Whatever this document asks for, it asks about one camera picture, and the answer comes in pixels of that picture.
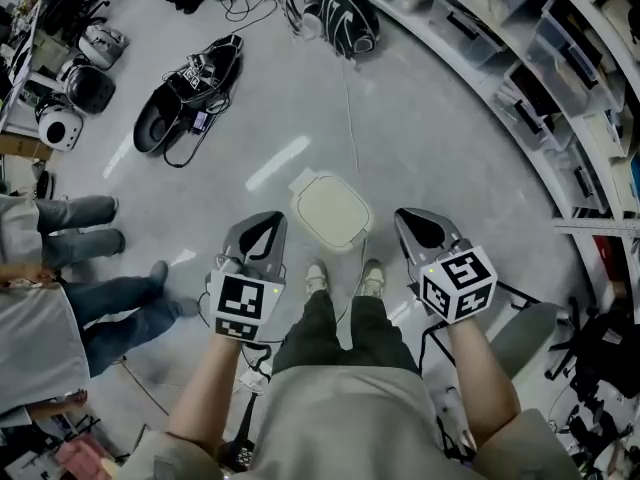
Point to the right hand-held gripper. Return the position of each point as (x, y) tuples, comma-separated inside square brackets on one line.
[(457, 283)]

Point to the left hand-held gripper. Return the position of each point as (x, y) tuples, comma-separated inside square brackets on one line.
[(250, 248)]

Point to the cream trash bin lid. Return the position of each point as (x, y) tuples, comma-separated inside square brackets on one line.
[(332, 210)]

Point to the cream trash bin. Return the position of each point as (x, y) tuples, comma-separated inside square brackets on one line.
[(332, 208)]

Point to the person's left forearm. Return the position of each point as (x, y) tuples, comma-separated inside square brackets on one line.
[(215, 393)]

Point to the person's right forearm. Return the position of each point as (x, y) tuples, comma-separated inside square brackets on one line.
[(482, 378)]

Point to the open black shell case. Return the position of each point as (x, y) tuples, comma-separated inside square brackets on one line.
[(165, 108)]

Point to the person's left beige shoe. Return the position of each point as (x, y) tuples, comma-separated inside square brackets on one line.
[(317, 277)]

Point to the person's beige shoe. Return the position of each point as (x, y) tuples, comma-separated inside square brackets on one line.
[(373, 277), (317, 277)]

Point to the person's right beige shoe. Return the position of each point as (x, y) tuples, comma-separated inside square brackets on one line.
[(373, 277)]

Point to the grey oval seat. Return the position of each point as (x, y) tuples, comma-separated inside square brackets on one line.
[(525, 338)]

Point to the person's black trousers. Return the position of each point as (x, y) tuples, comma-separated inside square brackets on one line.
[(325, 333)]

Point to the white power strip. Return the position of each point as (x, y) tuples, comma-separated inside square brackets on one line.
[(252, 380)]

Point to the aluminium profile bar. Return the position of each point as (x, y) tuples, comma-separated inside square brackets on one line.
[(595, 225)]

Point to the black office chair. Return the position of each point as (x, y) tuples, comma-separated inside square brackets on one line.
[(605, 348)]

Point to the person's beige shirt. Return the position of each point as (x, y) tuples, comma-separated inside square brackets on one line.
[(350, 428)]

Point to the white storage shelf rack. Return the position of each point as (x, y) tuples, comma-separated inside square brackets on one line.
[(550, 68)]

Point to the black and white shell case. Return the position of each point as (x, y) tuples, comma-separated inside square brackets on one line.
[(345, 18)]

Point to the cardboard box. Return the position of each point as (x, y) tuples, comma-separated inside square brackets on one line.
[(22, 147)]

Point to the pink bag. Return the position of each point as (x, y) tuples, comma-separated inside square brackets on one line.
[(82, 460)]

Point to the cluttered work table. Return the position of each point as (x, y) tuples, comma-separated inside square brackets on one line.
[(20, 58)]

